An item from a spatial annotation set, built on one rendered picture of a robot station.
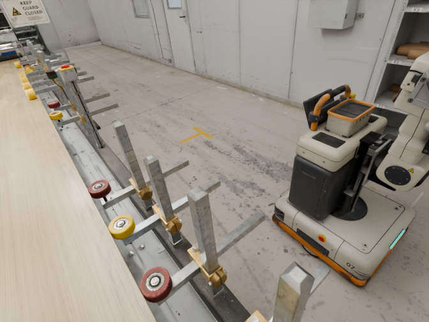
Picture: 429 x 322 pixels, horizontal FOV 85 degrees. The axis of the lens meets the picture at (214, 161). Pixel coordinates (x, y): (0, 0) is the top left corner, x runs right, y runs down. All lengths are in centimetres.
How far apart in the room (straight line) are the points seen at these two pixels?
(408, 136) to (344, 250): 68
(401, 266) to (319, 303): 61
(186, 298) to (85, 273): 37
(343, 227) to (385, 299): 44
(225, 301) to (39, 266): 57
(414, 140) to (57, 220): 146
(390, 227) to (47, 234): 172
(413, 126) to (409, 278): 100
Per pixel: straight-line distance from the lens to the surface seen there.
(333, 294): 173
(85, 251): 85
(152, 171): 72
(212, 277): 74
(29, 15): 460
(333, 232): 161
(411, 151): 131
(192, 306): 97
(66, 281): 82
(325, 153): 129
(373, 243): 165
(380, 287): 185
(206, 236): 60
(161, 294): 69
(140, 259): 111
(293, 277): 38
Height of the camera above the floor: 151
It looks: 37 degrees down
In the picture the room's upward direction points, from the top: 6 degrees counter-clockwise
